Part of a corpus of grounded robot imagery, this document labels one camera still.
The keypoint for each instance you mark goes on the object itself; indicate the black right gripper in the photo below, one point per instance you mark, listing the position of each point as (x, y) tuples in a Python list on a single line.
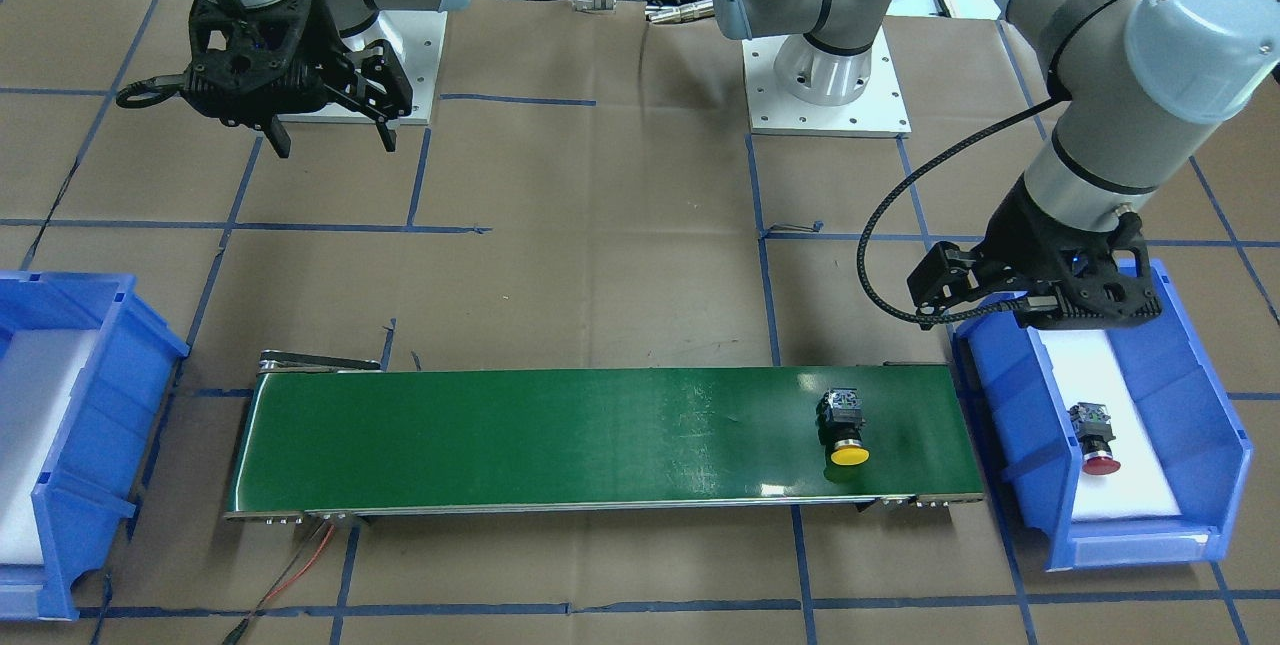
[(322, 45)]

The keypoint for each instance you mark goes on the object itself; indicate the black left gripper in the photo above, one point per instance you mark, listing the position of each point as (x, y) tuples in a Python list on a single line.
[(1022, 230)]

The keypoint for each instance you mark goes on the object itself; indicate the red push button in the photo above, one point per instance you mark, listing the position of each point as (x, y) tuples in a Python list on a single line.
[(1093, 430)]

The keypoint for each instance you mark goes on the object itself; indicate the yellow push button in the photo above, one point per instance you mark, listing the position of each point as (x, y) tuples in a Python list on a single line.
[(840, 419)]

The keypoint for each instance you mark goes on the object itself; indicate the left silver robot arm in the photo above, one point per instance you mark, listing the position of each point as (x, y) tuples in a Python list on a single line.
[(1144, 82)]

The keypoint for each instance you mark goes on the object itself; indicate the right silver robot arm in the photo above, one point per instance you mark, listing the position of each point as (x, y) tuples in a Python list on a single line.
[(358, 26)]

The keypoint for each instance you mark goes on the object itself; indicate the white foam pad bin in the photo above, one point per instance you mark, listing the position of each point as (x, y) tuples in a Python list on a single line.
[(38, 373), (1120, 477)]

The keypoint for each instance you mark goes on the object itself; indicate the blue plastic bin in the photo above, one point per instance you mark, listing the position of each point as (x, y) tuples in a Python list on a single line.
[(1198, 440), (84, 488)]

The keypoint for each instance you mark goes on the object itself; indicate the green conveyor belt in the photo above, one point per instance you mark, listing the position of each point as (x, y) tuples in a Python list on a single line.
[(370, 443)]

